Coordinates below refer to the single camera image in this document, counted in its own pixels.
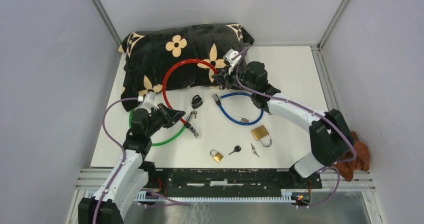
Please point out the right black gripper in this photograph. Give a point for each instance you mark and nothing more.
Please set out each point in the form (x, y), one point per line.
(224, 77)

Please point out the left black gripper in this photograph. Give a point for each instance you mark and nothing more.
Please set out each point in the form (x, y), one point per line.
(170, 116)

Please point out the blue cable lock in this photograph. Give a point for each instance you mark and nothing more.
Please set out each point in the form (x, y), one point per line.
(218, 99)

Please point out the small brass padlock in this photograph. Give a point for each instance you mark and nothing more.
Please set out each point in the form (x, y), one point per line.
(216, 155)

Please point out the large brass padlock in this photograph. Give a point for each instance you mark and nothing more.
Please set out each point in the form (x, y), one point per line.
(260, 133)

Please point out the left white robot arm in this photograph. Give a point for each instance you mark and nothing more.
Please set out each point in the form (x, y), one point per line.
(111, 202)

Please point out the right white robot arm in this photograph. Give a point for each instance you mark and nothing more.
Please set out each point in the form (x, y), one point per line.
(330, 137)

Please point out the blue lock keys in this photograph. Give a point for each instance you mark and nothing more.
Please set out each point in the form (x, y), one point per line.
(243, 120)

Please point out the black head key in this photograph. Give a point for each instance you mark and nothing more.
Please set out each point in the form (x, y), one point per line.
(236, 149)

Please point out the small silver brass-lock keys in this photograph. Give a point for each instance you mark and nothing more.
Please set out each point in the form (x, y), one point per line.
(253, 150)

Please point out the black floral pillow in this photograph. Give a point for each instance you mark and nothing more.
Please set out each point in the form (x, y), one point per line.
(150, 54)

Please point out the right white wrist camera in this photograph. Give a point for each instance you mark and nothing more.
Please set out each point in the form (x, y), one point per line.
(232, 59)

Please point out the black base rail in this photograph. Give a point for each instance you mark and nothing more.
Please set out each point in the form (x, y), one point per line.
(230, 184)

